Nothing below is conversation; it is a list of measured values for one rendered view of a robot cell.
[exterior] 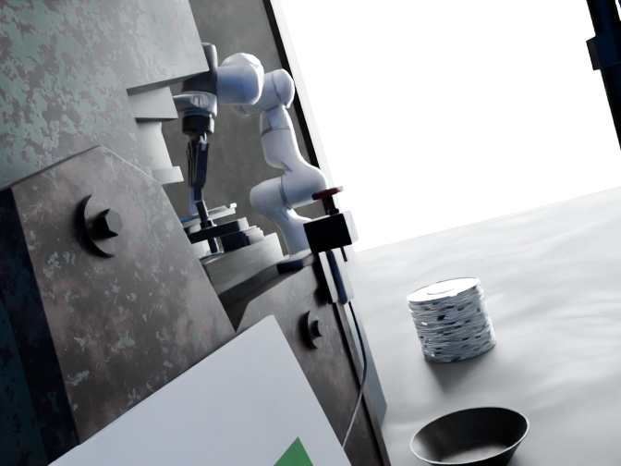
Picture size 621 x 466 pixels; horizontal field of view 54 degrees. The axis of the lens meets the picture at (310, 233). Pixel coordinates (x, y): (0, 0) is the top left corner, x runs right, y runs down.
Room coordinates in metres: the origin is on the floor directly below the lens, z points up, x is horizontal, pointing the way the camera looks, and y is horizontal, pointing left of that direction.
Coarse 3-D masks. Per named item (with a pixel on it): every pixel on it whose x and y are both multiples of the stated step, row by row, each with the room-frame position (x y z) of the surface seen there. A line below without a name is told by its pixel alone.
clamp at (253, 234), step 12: (204, 204) 1.15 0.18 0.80; (204, 216) 1.15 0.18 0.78; (204, 228) 1.14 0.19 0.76; (216, 228) 1.12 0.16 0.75; (228, 228) 1.11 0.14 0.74; (240, 228) 1.11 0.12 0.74; (252, 228) 1.13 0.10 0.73; (192, 240) 1.14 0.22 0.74; (228, 240) 1.11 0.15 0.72; (240, 240) 1.10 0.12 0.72; (252, 240) 1.10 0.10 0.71
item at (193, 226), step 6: (228, 210) 1.43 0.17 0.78; (234, 210) 1.45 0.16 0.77; (210, 216) 1.35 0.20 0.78; (216, 216) 1.37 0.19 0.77; (186, 222) 1.26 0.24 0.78; (192, 222) 1.28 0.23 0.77; (198, 222) 1.30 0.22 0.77; (186, 228) 1.29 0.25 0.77; (192, 228) 1.31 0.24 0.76; (198, 228) 1.33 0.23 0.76; (186, 234) 1.29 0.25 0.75; (204, 240) 1.34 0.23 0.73; (204, 246) 1.33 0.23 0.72
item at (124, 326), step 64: (0, 192) 0.64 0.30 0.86; (64, 192) 0.70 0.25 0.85; (128, 192) 0.80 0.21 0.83; (0, 256) 0.64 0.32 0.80; (64, 256) 0.67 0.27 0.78; (128, 256) 0.77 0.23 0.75; (192, 256) 0.89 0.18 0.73; (64, 320) 0.64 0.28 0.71; (128, 320) 0.73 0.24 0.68; (192, 320) 0.85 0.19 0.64; (256, 320) 1.01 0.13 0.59; (320, 320) 1.23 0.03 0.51; (64, 384) 0.62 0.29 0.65; (128, 384) 0.70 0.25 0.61; (320, 384) 1.18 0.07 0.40; (64, 448) 0.62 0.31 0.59; (384, 448) 1.38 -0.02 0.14
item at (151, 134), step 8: (144, 128) 1.21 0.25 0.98; (152, 128) 1.24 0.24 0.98; (160, 128) 1.27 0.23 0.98; (144, 136) 1.20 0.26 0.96; (152, 136) 1.23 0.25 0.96; (160, 136) 1.25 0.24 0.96; (144, 144) 1.19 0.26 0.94; (152, 144) 1.22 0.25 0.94; (160, 144) 1.24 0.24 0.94; (152, 152) 1.21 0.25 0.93; (160, 152) 1.24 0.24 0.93; (152, 160) 1.20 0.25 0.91; (160, 160) 1.23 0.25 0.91; (168, 160) 1.25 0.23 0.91; (152, 168) 1.20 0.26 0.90
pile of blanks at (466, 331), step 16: (480, 288) 2.30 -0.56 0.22; (416, 304) 2.33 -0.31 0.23; (432, 304) 2.25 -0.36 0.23; (448, 304) 2.22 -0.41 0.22; (464, 304) 2.23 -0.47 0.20; (480, 304) 2.26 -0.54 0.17; (416, 320) 2.32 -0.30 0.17; (432, 320) 2.25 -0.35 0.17; (448, 320) 2.23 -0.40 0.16; (464, 320) 2.22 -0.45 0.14; (480, 320) 2.25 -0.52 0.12; (432, 336) 2.27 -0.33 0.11; (448, 336) 2.23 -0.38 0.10; (464, 336) 2.22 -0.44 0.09; (480, 336) 2.24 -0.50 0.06; (432, 352) 2.28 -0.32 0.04; (448, 352) 2.24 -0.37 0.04; (464, 352) 2.24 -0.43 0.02; (480, 352) 2.23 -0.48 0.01
